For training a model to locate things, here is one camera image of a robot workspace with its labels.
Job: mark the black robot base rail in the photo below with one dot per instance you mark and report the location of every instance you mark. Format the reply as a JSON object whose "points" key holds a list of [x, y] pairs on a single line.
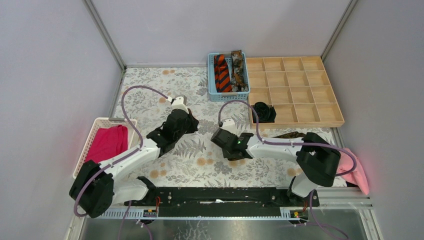
{"points": [[222, 201]]}

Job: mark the pink cloth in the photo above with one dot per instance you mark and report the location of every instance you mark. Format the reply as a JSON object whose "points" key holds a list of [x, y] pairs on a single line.
{"points": [[351, 170]]}

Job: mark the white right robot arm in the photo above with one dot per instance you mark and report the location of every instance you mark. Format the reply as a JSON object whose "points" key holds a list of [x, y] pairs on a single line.
{"points": [[317, 159]]}

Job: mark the black gold patterned tie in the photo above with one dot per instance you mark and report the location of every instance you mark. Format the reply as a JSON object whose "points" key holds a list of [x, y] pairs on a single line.
{"points": [[291, 135]]}

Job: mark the orange navy striped tie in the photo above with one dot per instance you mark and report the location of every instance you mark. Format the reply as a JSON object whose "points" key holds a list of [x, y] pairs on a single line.
{"points": [[221, 74]]}

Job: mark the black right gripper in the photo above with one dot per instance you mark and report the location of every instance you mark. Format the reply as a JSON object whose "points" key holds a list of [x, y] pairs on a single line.
{"points": [[226, 154]]}

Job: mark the wooden compartment tray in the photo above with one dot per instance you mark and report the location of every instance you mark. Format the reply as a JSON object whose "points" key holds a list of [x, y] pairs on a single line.
{"points": [[297, 89]]}

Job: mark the dark green rolled tie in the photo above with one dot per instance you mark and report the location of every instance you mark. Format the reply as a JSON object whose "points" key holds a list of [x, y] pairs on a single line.
{"points": [[266, 113]]}

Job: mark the brown camouflage tie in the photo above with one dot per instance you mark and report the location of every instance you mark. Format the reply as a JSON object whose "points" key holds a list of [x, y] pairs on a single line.
{"points": [[238, 82]]}

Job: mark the floral patterned tablecloth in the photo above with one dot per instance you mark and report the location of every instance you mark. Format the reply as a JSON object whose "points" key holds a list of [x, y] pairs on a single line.
{"points": [[195, 161]]}

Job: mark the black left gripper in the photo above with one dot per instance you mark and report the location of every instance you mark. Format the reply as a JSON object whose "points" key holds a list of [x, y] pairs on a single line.
{"points": [[185, 120]]}

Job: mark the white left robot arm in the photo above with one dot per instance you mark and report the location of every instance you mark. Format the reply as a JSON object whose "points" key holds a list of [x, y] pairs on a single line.
{"points": [[98, 186]]}

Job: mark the red cloth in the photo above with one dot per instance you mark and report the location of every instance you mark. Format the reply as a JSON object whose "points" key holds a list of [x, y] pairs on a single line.
{"points": [[108, 143]]}

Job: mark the blue plastic basket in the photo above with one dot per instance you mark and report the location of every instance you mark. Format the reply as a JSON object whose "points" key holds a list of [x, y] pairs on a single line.
{"points": [[214, 96]]}

